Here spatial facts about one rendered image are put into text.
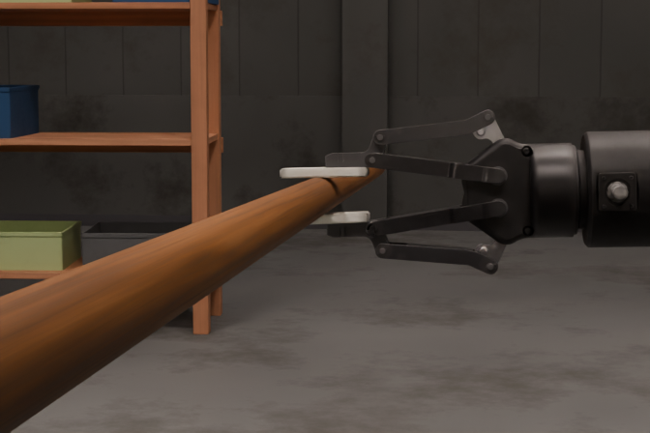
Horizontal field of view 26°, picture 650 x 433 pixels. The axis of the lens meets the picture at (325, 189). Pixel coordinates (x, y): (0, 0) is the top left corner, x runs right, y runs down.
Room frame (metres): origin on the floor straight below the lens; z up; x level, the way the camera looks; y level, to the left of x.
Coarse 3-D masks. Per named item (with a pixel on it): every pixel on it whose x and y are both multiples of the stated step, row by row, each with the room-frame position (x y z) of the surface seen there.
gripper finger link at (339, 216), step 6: (324, 216) 1.11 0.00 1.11; (330, 216) 1.11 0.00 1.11; (336, 216) 1.11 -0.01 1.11; (342, 216) 1.11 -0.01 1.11; (348, 216) 1.11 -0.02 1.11; (354, 216) 1.11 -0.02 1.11; (360, 216) 1.11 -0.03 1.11; (366, 216) 1.11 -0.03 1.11; (312, 222) 1.12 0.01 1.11; (318, 222) 1.12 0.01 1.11; (324, 222) 1.12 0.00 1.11; (330, 222) 1.12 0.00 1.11; (336, 222) 1.11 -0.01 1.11; (342, 222) 1.11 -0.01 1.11; (348, 222) 1.11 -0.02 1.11; (354, 222) 1.11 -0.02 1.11
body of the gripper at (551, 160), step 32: (480, 160) 1.11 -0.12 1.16; (512, 160) 1.11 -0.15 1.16; (544, 160) 1.09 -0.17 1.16; (576, 160) 1.09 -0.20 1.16; (480, 192) 1.11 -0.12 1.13; (512, 192) 1.11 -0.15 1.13; (544, 192) 1.08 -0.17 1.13; (576, 192) 1.08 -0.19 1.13; (480, 224) 1.11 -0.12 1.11; (512, 224) 1.10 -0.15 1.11; (544, 224) 1.09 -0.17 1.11; (576, 224) 1.09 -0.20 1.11
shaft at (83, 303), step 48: (288, 192) 0.89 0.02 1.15; (336, 192) 1.12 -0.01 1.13; (192, 240) 0.54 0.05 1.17; (240, 240) 0.62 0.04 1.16; (48, 288) 0.36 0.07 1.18; (96, 288) 0.39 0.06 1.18; (144, 288) 0.43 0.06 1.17; (192, 288) 0.50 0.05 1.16; (0, 336) 0.30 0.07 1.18; (48, 336) 0.33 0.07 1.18; (96, 336) 0.37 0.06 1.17; (144, 336) 0.44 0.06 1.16; (0, 384) 0.29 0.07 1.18; (48, 384) 0.32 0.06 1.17; (0, 432) 0.29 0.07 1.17
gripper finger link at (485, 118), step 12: (468, 120) 1.11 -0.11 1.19; (480, 120) 1.11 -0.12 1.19; (492, 120) 1.11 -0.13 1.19; (384, 132) 1.12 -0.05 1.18; (396, 132) 1.12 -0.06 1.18; (408, 132) 1.12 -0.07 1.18; (420, 132) 1.11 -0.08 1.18; (432, 132) 1.11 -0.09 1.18; (444, 132) 1.11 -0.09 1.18; (456, 132) 1.11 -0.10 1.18; (468, 132) 1.11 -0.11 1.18; (384, 144) 1.12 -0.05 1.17
